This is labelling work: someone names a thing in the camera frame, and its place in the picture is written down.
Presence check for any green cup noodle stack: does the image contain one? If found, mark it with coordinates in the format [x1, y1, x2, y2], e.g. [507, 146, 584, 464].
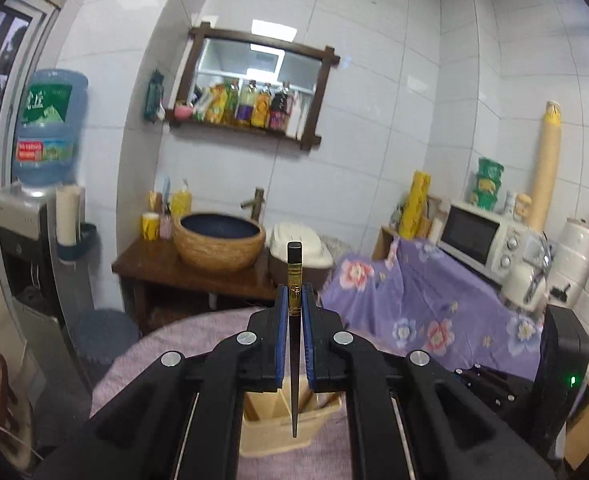
[469, 157, 505, 211]

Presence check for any brass faucet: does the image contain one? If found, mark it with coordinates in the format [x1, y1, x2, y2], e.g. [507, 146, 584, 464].
[240, 187, 266, 222]

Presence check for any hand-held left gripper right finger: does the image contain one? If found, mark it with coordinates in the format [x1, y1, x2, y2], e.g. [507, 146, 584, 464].
[301, 282, 557, 480]

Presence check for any white kettle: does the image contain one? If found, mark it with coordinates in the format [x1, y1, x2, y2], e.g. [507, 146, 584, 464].
[501, 237, 558, 314]

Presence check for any purple striped tablecloth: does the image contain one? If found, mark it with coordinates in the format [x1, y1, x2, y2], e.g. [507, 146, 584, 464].
[90, 307, 400, 480]

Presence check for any wooden cabinet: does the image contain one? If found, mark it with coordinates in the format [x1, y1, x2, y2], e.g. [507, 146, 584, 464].
[111, 236, 336, 335]

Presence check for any yellow bottle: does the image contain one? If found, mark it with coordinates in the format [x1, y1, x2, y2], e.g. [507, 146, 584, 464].
[170, 182, 193, 219]

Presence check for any white microwave oven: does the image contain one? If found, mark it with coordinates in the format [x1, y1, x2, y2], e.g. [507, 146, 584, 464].
[436, 198, 531, 289]

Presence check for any blue water jug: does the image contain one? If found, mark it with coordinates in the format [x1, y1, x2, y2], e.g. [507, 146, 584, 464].
[13, 68, 90, 197]

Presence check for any grey water dispenser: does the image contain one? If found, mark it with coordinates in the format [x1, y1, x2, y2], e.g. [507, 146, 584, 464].
[0, 185, 96, 396]

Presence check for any yellow patterned roll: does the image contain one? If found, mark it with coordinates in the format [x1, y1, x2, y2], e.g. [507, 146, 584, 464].
[397, 170, 433, 239]

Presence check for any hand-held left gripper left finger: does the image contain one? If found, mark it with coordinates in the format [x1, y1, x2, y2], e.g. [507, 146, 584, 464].
[34, 282, 290, 480]

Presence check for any woven wash basin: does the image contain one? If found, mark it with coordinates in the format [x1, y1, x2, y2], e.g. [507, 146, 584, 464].
[173, 211, 267, 275]

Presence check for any window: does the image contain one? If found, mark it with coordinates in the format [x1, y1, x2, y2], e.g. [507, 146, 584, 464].
[0, 0, 62, 187]

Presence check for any blue cup holder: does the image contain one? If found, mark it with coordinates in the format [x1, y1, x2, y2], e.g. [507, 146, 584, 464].
[56, 222, 98, 264]

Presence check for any cream paper cup stack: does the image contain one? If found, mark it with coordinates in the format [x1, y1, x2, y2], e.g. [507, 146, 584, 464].
[55, 185, 84, 247]

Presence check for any tall yellow paper tube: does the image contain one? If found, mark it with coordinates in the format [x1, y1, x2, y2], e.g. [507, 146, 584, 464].
[526, 101, 563, 234]

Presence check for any cream plastic utensil holder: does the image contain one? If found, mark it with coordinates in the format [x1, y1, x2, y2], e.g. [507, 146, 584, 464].
[238, 379, 346, 459]

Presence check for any wooden framed mirror shelf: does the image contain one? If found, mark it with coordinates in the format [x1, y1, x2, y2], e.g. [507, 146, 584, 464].
[168, 22, 341, 152]

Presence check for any yellow jar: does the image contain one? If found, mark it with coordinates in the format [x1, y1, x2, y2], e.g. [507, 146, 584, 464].
[514, 193, 533, 224]

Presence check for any black chopstick wide gold band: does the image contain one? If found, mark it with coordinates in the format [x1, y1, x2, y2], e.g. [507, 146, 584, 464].
[285, 241, 305, 438]

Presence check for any yellow toothbrush cup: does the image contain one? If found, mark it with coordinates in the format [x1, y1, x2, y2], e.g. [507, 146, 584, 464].
[141, 212, 162, 244]

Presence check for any white and brown tub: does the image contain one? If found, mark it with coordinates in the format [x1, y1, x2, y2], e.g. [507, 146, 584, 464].
[267, 221, 336, 282]

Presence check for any small wooden box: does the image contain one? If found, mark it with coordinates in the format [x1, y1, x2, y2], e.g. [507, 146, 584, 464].
[378, 223, 401, 262]

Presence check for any green hanging packet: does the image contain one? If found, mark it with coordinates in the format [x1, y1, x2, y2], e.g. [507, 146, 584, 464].
[143, 69, 166, 123]

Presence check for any row of bottles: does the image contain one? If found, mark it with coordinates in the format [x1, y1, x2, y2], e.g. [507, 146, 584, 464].
[193, 79, 309, 137]

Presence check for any purple floral cloth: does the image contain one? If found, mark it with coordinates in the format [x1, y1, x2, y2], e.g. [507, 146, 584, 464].
[320, 236, 550, 382]

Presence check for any wooden chair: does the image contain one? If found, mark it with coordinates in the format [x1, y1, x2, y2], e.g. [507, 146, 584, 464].
[0, 350, 36, 461]

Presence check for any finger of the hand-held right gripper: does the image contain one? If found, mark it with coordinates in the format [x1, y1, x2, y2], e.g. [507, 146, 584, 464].
[474, 391, 538, 437]
[453, 366, 540, 397]

